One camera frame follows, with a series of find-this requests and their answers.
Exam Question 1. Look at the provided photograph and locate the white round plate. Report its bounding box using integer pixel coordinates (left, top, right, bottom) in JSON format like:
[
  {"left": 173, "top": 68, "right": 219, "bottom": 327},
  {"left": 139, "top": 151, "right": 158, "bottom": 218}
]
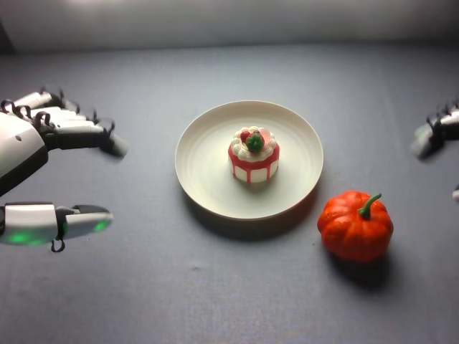
[{"left": 174, "top": 100, "right": 324, "bottom": 221}]

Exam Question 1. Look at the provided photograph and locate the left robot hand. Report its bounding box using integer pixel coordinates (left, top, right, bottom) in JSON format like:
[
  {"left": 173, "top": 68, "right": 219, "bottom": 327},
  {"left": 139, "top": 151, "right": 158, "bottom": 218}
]
[{"left": 0, "top": 85, "right": 129, "bottom": 254}]

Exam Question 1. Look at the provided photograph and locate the orange toy pumpkin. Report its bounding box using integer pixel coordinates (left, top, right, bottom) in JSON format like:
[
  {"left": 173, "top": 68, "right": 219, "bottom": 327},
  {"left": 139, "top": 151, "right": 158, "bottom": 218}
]
[{"left": 317, "top": 189, "right": 394, "bottom": 264}]

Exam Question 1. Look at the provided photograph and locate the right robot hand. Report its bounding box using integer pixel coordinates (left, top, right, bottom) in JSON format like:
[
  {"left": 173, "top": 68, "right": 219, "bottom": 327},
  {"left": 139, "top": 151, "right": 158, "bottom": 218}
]
[{"left": 410, "top": 101, "right": 459, "bottom": 202}]

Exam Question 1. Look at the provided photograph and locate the toy strawberry cream cake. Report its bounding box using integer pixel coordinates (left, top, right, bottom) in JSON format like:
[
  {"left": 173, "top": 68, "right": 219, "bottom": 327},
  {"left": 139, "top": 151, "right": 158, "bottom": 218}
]
[{"left": 227, "top": 125, "right": 280, "bottom": 184}]

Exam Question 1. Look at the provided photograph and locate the grey table cloth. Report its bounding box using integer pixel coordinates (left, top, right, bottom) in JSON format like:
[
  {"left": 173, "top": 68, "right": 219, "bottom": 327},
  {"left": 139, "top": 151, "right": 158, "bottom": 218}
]
[{"left": 0, "top": 44, "right": 459, "bottom": 344}]

